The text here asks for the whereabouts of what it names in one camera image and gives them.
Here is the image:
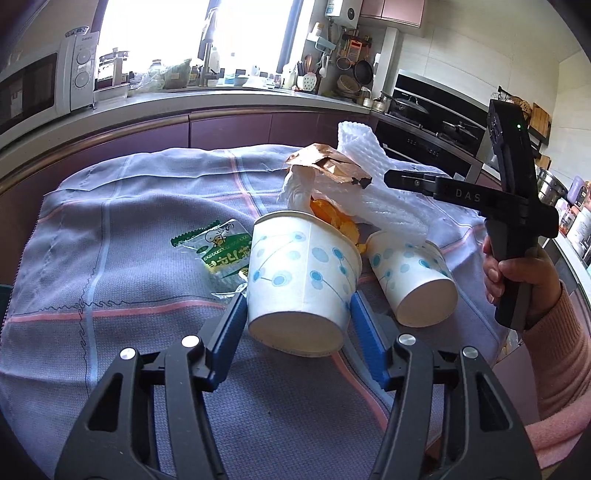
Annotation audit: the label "brown paper bag scrap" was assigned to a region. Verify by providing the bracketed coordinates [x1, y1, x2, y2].
[287, 143, 373, 189]

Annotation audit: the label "pink sleeved right forearm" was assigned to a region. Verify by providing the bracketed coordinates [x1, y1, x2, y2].
[523, 292, 590, 469]

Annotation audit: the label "white water heater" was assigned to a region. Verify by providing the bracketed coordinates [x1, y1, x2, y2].
[325, 0, 363, 29]

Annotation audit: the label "white microwave oven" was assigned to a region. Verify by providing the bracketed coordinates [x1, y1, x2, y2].
[1, 32, 99, 148]

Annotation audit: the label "purple lower kitchen cabinets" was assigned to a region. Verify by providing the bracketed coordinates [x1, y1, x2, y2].
[1, 109, 370, 284]

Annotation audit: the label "green snack wrapper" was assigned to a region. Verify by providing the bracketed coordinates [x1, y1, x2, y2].
[170, 219, 252, 299]

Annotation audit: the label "blue checked tablecloth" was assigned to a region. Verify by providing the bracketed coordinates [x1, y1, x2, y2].
[0, 143, 509, 480]

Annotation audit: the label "orange peel piece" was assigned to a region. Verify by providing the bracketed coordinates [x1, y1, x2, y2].
[310, 197, 367, 254]

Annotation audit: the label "right hand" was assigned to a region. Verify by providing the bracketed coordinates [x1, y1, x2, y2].
[483, 236, 562, 327]

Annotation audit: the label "black frying pan hanging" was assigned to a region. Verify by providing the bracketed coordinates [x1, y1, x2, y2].
[353, 60, 374, 86]

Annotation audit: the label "dotted paper cup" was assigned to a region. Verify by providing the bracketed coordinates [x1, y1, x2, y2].
[246, 210, 363, 358]
[367, 231, 459, 328]

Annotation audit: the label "pink wall cabinet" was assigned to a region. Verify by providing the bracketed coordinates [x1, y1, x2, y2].
[360, 0, 427, 28]

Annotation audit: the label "steel pot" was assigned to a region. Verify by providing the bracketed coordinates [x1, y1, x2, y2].
[537, 169, 568, 206]

